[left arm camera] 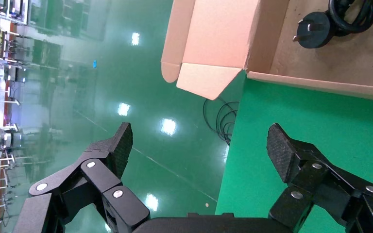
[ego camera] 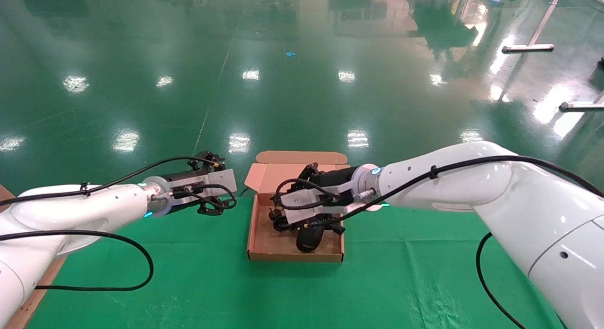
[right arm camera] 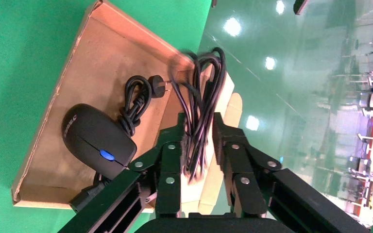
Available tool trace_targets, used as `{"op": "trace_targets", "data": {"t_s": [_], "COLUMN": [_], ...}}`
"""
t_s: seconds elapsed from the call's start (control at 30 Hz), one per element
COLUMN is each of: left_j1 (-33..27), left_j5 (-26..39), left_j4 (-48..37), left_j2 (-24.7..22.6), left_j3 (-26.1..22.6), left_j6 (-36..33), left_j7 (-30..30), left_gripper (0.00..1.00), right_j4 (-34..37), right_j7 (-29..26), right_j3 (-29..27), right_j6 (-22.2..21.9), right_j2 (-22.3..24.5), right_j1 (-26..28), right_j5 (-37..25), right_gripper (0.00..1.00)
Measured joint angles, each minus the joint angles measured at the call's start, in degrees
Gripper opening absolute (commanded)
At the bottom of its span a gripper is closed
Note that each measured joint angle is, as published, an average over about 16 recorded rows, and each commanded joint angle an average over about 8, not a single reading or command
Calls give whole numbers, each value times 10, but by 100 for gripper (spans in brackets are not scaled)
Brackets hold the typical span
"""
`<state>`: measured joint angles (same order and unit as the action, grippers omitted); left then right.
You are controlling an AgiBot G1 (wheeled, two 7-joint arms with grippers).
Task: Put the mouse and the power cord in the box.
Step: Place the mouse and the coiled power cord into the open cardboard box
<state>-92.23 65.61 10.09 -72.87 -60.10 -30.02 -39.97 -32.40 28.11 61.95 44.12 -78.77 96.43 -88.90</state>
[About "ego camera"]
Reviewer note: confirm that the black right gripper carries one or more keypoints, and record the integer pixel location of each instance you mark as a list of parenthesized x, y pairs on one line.
[(335, 178)]

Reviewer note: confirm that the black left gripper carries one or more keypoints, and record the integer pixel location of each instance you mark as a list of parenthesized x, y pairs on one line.
[(184, 176)]

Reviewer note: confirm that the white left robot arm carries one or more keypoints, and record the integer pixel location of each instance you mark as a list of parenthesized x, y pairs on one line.
[(85, 211)]

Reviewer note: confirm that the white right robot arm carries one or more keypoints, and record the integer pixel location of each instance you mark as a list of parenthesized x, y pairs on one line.
[(519, 201)]

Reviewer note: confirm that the brown open cardboard box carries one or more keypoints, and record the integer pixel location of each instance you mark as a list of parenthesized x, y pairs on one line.
[(273, 246)]

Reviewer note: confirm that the green table cloth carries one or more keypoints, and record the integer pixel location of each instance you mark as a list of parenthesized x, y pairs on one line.
[(222, 291)]

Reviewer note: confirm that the brown cardboard panel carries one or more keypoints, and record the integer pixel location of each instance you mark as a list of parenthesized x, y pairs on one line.
[(5, 193)]

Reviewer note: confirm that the white table leg with foot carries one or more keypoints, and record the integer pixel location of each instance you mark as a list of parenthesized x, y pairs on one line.
[(527, 48)]

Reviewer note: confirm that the grey table foot dark tip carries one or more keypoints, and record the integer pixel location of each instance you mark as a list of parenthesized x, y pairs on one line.
[(580, 105)]

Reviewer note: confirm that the grey left wrist camera bracket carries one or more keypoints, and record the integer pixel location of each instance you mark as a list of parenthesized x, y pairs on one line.
[(217, 180)]

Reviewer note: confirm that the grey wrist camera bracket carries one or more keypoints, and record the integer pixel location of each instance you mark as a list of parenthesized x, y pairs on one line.
[(302, 201), (217, 180)]

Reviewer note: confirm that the grey right wrist camera bracket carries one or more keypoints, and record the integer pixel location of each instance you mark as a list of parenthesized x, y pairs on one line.
[(302, 201)]

